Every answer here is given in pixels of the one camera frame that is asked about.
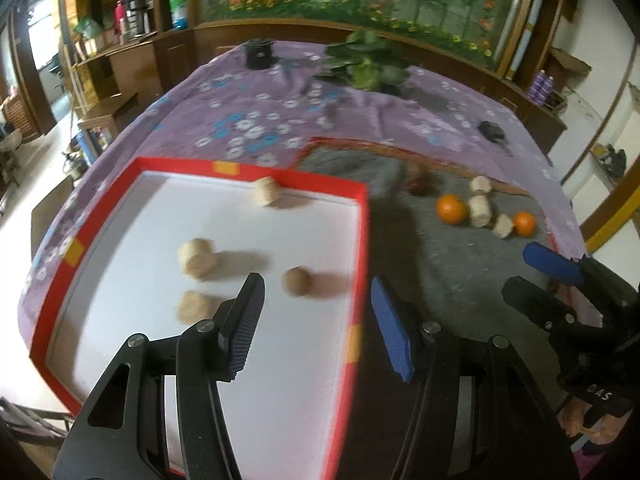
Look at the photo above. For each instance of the wooden side table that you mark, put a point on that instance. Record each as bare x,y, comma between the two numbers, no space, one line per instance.
105,125

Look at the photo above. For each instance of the grey mat with red border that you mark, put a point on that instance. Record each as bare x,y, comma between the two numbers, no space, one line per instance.
440,260

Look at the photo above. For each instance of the small orange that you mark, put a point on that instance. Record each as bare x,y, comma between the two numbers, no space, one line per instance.
524,224

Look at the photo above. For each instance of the pink bottle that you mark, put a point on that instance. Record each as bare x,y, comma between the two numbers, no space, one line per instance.
119,17

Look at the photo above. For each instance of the large orange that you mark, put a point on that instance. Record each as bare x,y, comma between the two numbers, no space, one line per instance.
451,209

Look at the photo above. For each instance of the cardboard box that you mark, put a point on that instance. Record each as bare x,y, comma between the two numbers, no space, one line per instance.
570,60

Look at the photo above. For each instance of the black and silver thermos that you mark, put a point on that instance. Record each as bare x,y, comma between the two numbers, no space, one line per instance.
135,12

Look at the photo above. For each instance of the black round device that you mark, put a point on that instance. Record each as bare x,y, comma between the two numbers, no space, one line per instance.
259,54

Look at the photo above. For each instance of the green plastic bottle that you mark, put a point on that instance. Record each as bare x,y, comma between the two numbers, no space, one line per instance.
178,7

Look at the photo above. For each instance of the black key fob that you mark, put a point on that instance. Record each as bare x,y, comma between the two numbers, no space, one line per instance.
492,132

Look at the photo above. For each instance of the brown cork ball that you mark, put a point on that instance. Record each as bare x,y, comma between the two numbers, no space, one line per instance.
295,281

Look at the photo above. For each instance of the rolled paper posters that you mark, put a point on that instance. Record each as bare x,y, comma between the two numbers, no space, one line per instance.
527,35

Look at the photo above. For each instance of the red box with white inside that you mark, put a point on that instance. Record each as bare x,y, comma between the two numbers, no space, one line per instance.
150,220

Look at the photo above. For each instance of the pair of black shoes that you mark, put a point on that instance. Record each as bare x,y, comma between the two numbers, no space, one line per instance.
612,160

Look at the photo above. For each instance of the green leafy plant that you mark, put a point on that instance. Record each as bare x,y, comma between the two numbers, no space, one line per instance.
365,60

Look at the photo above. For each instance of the purple floral tablecloth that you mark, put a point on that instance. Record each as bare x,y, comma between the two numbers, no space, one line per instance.
250,105

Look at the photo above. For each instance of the purple spray can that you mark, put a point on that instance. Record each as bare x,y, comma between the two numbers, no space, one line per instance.
548,89
537,85

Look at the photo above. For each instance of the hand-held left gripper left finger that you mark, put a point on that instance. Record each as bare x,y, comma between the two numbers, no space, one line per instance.
245,325

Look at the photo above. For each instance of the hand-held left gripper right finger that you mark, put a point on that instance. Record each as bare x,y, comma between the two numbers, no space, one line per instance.
392,330

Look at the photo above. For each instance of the person's right hand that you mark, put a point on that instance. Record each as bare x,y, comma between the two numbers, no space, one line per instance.
595,430

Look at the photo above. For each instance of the green plastic bag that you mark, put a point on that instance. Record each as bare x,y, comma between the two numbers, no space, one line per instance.
87,27

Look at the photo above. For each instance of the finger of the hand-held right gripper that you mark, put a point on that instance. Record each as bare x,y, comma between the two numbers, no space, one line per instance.
535,302
552,262

